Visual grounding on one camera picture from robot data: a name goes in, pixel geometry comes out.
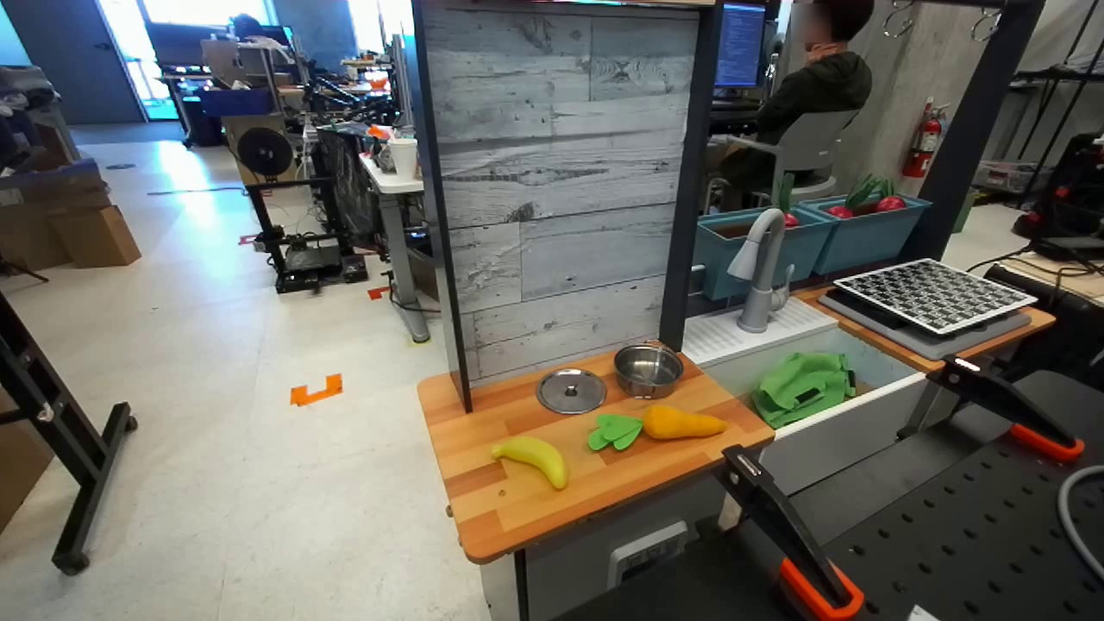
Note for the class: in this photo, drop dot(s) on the orange carrot plush toy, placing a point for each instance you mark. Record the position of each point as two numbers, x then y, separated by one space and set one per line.
676 422

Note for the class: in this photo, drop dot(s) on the yellow banana plush toy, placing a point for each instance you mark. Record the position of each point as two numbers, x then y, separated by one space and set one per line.
540 457

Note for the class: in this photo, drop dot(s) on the white toy sink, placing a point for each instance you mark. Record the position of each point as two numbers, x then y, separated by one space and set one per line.
736 339

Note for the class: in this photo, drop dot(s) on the wooden counter cabinet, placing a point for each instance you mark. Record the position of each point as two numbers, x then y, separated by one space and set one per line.
518 506

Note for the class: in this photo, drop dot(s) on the grey toy faucet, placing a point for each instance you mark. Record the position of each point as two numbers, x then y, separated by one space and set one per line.
760 289

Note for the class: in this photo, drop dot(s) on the green toy object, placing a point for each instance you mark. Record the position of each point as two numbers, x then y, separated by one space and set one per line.
797 384

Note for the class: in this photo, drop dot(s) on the radish plush toy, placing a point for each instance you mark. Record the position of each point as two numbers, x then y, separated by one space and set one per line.
787 205

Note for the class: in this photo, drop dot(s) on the red green vegetable toy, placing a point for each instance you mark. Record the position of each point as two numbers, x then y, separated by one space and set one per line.
872 194

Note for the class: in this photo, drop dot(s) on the wooden side counter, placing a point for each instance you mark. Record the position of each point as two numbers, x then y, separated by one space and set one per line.
989 342

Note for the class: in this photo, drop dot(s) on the round metal pot lid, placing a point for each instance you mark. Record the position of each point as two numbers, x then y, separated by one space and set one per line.
572 392

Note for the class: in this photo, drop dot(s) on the small metal bowl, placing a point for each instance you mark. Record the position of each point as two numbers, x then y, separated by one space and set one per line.
647 372

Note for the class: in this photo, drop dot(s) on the grey wood backsplash panel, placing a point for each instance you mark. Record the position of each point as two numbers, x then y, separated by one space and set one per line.
553 174

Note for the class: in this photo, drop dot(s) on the teal planter box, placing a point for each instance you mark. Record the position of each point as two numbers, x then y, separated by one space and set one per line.
720 261
863 243

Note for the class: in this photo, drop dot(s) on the white desk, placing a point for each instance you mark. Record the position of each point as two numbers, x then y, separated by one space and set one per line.
390 185

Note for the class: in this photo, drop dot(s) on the computer monitor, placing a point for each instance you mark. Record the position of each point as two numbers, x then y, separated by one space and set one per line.
741 46

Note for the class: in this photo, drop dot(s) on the black equipment cart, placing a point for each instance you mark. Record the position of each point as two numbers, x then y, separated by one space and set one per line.
267 150

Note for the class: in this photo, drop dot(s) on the seated person dark clothes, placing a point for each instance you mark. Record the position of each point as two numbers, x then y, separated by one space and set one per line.
814 92

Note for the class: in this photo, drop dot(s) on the black white grid tray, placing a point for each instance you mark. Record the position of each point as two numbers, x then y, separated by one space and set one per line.
934 293

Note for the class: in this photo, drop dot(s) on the red fire extinguisher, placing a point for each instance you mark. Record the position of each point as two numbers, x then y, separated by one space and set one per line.
923 143

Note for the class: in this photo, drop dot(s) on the cardboard box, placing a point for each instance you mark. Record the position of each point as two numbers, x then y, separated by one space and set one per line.
92 235

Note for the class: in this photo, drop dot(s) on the black perforated robot table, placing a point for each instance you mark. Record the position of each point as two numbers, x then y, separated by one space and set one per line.
977 541

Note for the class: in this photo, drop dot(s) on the black vertical post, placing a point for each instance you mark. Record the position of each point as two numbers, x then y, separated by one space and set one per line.
695 174

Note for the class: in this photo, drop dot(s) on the black metal stand frame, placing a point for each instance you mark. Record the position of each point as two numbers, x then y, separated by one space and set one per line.
81 459

